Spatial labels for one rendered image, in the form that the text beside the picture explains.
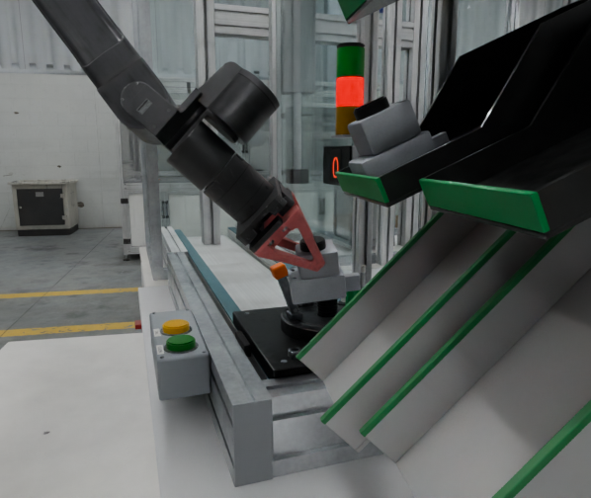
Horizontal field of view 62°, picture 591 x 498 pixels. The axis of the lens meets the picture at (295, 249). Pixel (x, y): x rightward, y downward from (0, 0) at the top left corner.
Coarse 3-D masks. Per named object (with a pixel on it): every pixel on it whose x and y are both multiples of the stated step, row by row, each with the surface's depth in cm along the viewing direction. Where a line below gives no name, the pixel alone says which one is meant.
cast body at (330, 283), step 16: (320, 240) 57; (304, 256) 56; (336, 256) 56; (288, 272) 60; (304, 272) 56; (320, 272) 56; (336, 272) 57; (304, 288) 57; (320, 288) 57; (336, 288) 57; (352, 288) 59
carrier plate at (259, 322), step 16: (240, 320) 77; (256, 320) 77; (272, 320) 77; (256, 336) 71; (272, 336) 71; (288, 336) 71; (256, 352) 67; (272, 352) 65; (272, 368) 60; (288, 368) 60; (304, 368) 61
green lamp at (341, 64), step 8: (344, 48) 86; (352, 48) 85; (360, 48) 86; (344, 56) 86; (352, 56) 86; (360, 56) 86; (336, 64) 88; (344, 64) 86; (352, 64) 86; (360, 64) 86; (336, 72) 88; (344, 72) 86; (352, 72) 86; (360, 72) 87
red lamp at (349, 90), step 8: (336, 80) 88; (344, 80) 87; (352, 80) 86; (360, 80) 87; (336, 88) 89; (344, 88) 87; (352, 88) 87; (360, 88) 87; (336, 96) 89; (344, 96) 87; (352, 96) 87; (360, 96) 87; (336, 104) 89; (344, 104) 87; (352, 104) 87; (360, 104) 88
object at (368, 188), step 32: (512, 32) 49; (544, 32) 36; (576, 32) 37; (480, 64) 49; (512, 64) 49; (544, 64) 37; (448, 96) 49; (480, 96) 50; (512, 96) 37; (544, 96) 37; (448, 128) 50; (480, 128) 37; (512, 128) 37; (416, 160) 37; (448, 160) 37; (352, 192) 46; (384, 192) 37; (416, 192) 37
